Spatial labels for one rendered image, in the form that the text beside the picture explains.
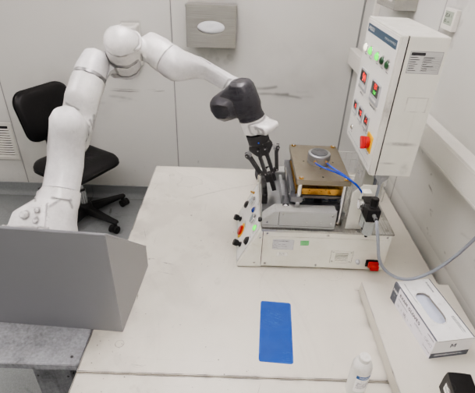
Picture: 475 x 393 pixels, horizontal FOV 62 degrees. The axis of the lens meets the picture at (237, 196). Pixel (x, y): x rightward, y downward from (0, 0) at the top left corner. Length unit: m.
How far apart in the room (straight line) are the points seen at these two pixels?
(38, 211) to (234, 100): 0.68
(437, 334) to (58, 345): 1.08
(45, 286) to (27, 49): 2.10
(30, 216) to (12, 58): 1.98
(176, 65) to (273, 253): 0.73
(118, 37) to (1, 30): 1.82
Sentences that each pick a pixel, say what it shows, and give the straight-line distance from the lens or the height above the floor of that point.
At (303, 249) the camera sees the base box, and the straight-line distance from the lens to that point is 1.45.
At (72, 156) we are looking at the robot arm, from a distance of 1.32.
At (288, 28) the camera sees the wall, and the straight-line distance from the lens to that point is 2.76.
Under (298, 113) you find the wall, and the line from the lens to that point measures 2.92.
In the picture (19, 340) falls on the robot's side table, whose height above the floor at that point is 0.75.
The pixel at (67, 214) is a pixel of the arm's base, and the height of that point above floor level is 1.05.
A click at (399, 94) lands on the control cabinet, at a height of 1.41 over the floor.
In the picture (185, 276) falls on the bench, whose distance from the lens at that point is 1.46.
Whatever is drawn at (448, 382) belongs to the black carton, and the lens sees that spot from 1.22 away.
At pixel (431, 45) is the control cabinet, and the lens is 1.23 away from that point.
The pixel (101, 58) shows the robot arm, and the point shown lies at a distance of 1.46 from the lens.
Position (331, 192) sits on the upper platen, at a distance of 1.41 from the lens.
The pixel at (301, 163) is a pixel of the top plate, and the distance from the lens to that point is 1.43.
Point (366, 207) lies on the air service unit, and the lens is 1.29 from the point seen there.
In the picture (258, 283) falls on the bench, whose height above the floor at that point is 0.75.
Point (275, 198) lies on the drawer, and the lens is 1.47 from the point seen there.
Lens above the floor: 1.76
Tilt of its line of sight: 33 degrees down
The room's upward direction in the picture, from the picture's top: 2 degrees clockwise
